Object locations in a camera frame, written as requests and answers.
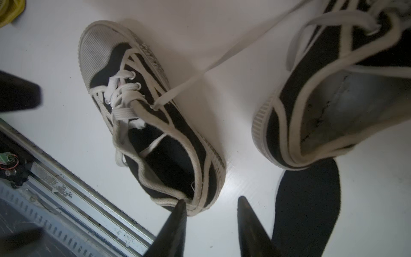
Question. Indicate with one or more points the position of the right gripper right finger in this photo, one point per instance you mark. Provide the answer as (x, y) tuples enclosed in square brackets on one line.
[(253, 239)]

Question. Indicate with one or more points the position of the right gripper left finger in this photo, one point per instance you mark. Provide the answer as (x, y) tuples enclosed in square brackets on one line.
[(170, 241)]

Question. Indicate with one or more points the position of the black white sneaker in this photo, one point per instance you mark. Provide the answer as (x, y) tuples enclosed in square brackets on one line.
[(351, 80), (130, 89)]

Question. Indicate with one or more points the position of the black insole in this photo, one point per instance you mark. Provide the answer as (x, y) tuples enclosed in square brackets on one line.
[(307, 207), (168, 159)]

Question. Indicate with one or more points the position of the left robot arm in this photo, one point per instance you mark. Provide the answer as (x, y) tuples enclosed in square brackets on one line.
[(18, 94)]

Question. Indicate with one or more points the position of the yellow tape on arm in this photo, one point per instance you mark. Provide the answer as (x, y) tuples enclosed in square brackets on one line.
[(10, 10)]

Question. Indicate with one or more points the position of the aluminium front rail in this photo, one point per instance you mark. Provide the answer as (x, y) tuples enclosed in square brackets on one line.
[(72, 212)]

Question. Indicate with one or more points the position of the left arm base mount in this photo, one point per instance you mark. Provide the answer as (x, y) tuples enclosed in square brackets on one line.
[(16, 162)]

